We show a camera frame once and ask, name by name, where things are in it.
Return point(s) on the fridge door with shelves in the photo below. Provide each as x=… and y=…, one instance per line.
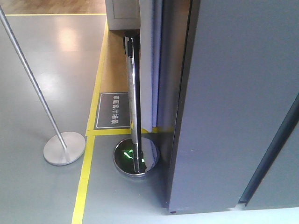
x=229, y=73

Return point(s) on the black floor sign sticker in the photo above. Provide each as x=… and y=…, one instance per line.
x=112, y=111

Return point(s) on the silver sign stand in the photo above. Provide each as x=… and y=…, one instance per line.
x=65, y=147

